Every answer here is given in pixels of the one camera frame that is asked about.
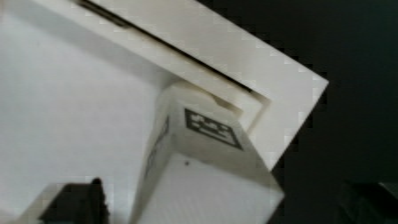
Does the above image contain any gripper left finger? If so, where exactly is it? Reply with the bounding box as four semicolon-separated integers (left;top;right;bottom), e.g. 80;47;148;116
16;177;114;224

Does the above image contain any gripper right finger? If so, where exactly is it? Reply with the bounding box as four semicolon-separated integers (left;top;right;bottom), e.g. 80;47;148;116
336;182;398;224

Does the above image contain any white square table top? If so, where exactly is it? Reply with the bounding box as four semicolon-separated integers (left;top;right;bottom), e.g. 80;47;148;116
0;0;329;224

